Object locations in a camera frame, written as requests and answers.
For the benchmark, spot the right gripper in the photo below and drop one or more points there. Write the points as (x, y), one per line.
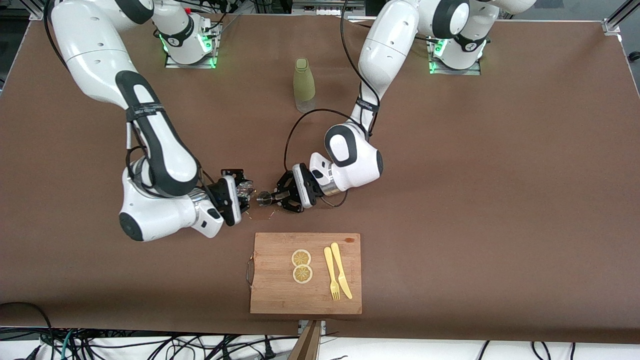
(242, 196)

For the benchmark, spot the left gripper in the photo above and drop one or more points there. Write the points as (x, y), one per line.
(288, 192)

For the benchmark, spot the small glass measuring cup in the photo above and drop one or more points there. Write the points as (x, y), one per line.
(246, 190)

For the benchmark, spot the steel jigger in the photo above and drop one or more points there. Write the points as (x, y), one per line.
(264, 199)

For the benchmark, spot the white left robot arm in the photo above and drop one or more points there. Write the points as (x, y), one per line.
(390, 45)

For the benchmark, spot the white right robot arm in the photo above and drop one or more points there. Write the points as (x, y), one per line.
(92, 50)

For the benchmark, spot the spilled liquid puddle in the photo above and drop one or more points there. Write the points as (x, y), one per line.
(260, 216)

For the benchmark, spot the lemon slice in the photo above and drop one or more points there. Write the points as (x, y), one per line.
(301, 258)
(302, 274)

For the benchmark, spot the yellow plastic fork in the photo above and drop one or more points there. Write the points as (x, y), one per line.
(329, 262)

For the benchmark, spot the wooden cutting board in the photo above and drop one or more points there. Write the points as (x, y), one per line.
(280, 290)

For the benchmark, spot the yellow plastic knife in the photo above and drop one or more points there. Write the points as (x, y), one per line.
(345, 287)

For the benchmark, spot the green sleeved glass bottle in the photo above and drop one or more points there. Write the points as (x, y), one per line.
(304, 82)

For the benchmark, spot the wooden bar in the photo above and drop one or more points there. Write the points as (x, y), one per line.
(307, 345)

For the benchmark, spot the grey equipment box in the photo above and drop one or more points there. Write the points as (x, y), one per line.
(327, 6)

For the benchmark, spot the brown table cover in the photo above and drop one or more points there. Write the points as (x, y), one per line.
(500, 200)

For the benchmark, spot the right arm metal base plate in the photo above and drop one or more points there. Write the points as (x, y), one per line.
(192, 65)

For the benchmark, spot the small metal bracket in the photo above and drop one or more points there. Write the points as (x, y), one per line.
(323, 327)

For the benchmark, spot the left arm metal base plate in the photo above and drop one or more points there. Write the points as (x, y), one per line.
(455, 72)

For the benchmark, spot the aluminium frame profile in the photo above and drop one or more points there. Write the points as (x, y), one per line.
(611, 26)
(36, 12)

